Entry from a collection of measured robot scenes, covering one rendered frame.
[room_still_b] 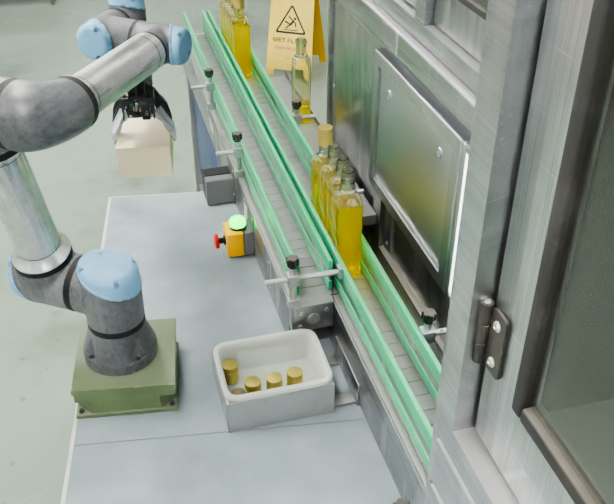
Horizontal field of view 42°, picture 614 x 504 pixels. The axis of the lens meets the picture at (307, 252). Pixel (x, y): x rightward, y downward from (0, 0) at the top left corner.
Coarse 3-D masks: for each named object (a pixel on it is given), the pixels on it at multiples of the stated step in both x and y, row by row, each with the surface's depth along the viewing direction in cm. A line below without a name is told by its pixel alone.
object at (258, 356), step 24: (264, 336) 171; (288, 336) 172; (312, 336) 171; (216, 360) 165; (240, 360) 172; (264, 360) 173; (288, 360) 175; (312, 360) 172; (240, 384) 169; (264, 384) 169; (312, 384) 159
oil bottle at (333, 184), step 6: (330, 180) 177; (336, 180) 176; (330, 186) 177; (336, 186) 175; (330, 192) 177; (330, 198) 178; (330, 204) 179; (330, 210) 179; (330, 216) 180; (330, 222) 181; (330, 228) 182; (330, 234) 183
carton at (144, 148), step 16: (128, 128) 189; (144, 128) 189; (160, 128) 189; (128, 144) 182; (144, 144) 182; (160, 144) 182; (128, 160) 182; (144, 160) 183; (160, 160) 183; (128, 176) 185; (144, 176) 185
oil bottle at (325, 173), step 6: (324, 168) 181; (330, 168) 180; (324, 174) 180; (330, 174) 179; (324, 180) 180; (324, 186) 181; (324, 192) 182; (324, 198) 183; (324, 204) 183; (324, 210) 184; (324, 216) 185; (324, 222) 186
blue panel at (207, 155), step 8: (200, 112) 303; (200, 120) 307; (200, 128) 311; (200, 136) 315; (208, 136) 290; (200, 144) 320; (208, 144) 293; (200, 152) 324; (208, 152) 297; (200, 160) 329; (208, 160) 301; (216, 160) 277; (200, 168) 334
